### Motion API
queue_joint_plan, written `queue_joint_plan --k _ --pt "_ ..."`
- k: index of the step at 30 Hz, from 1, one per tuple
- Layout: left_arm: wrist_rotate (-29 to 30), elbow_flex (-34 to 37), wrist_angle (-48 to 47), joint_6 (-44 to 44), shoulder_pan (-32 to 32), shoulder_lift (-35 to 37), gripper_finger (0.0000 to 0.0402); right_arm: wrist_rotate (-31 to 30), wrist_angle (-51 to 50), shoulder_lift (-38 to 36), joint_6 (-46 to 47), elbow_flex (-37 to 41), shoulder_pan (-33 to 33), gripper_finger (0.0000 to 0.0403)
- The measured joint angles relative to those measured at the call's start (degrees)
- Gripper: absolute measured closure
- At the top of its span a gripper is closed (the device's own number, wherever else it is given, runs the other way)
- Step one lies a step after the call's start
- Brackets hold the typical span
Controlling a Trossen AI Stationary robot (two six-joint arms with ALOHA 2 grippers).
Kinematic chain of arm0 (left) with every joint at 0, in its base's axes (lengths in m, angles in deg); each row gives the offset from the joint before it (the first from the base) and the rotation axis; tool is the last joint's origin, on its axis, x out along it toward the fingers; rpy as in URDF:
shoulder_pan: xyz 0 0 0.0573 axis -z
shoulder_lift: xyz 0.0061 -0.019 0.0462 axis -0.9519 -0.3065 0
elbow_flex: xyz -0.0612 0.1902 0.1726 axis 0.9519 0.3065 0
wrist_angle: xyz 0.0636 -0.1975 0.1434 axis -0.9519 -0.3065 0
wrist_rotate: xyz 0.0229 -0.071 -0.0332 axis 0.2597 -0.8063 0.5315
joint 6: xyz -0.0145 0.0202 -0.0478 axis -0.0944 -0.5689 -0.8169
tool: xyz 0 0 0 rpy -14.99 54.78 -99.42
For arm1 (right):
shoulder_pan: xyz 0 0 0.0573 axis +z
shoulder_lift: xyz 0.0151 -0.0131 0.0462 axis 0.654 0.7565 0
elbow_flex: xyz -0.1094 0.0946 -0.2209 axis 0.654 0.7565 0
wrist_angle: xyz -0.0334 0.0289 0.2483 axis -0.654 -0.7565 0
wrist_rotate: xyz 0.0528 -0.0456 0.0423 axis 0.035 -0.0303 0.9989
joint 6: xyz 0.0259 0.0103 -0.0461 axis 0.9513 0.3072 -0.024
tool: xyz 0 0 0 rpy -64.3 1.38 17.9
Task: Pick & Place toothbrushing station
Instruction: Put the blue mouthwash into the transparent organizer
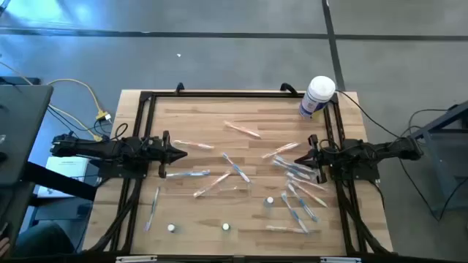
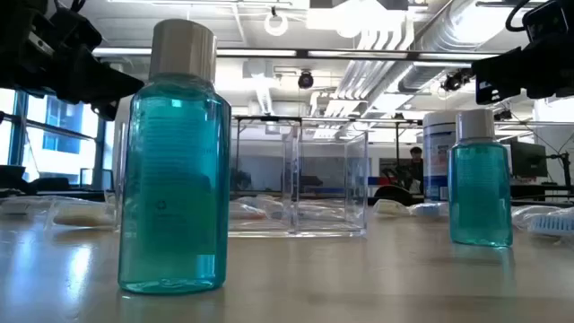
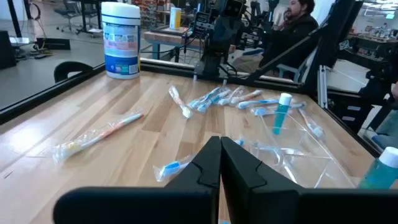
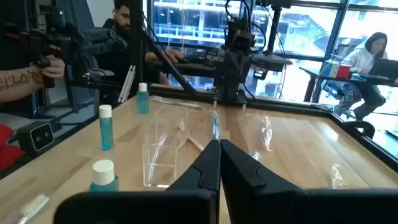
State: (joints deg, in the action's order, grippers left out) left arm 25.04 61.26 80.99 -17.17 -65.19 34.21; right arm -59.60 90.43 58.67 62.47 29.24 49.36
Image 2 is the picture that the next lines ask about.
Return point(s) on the person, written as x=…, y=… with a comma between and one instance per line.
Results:
x=416, y=168

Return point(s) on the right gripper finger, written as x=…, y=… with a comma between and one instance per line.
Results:
x=507, y=72

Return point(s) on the black camera on mount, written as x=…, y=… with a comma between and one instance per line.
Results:
x=455, y=81

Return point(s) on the black computer monitor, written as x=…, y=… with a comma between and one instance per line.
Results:
x=528, y=159

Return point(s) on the silver ventilation duct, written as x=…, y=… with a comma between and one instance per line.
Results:
x=441, y=40

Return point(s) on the white blue wipes canister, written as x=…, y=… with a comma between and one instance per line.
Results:
x=435, y=157

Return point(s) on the black dome camera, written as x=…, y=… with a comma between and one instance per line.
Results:
x=306, y=80

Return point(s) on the linear light fixture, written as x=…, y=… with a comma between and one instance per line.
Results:
x=359, y=54

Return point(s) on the clear acrylic organizer box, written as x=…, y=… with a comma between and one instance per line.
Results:
x=323, y=179

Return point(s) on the teal mouthwash bottle white cap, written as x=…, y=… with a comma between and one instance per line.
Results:
x=480, y=193
x=175, y=179

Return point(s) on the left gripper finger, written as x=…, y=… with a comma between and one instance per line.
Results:
x=94, y=76
x=107, y=111

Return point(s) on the black aluminium rig frame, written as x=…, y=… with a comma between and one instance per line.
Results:
x=67, y=194

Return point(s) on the small black camera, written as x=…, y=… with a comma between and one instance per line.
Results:
x=503, y=115

